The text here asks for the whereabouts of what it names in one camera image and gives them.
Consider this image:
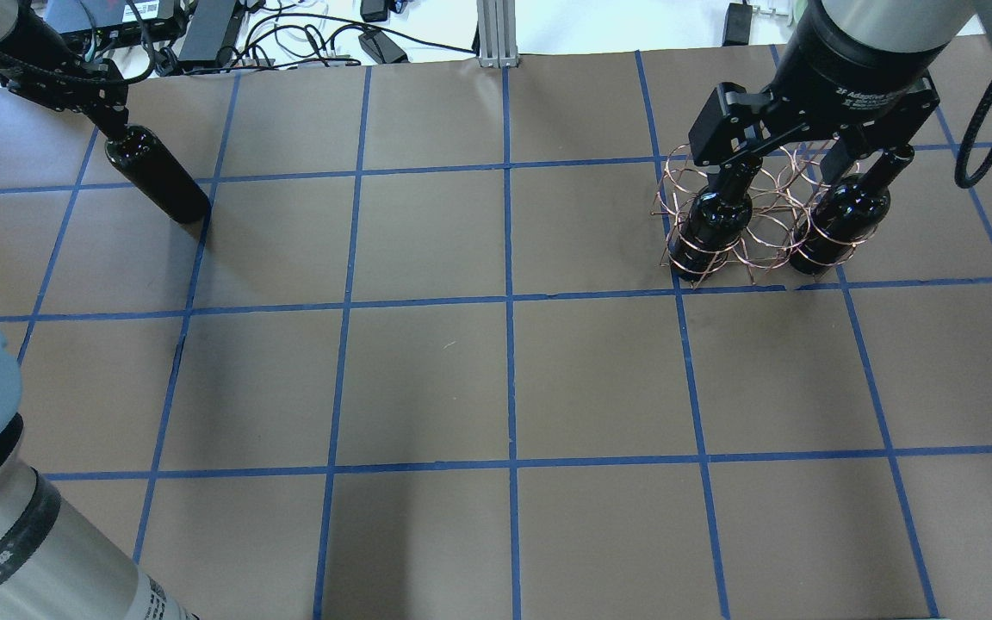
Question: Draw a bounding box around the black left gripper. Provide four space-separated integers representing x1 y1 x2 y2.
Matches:
0 1 129 140

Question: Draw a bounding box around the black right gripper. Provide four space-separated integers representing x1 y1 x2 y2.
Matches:
688 9 940 194

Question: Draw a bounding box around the dark glass wine bottle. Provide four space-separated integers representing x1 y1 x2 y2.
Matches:
105 123 210 225

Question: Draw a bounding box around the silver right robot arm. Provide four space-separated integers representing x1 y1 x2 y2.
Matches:
689 1 992 194

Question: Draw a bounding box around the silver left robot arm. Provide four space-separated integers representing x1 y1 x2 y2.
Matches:
0 1 210 619

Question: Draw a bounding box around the near wine bottle in basket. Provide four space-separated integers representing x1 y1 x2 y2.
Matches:
788 144 915 277

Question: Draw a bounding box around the wine bottle in basket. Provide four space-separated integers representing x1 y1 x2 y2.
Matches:
788 144 915 277
666 189 754 282

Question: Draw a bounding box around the far wine bottle in basket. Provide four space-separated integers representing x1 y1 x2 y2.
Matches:
666 189 754 282

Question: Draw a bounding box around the black power adapter brick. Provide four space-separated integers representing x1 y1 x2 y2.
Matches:
177 1 245 73

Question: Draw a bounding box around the small black power adapter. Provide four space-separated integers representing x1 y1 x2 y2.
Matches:
357 30 410 65

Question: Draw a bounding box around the copper wire wine basket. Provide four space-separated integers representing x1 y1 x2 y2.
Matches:
651 139 837 289

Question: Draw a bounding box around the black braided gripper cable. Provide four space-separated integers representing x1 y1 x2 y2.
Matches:
954 76 992 190

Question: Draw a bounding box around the aluminium frame post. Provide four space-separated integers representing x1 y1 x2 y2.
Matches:
476 0 521 68

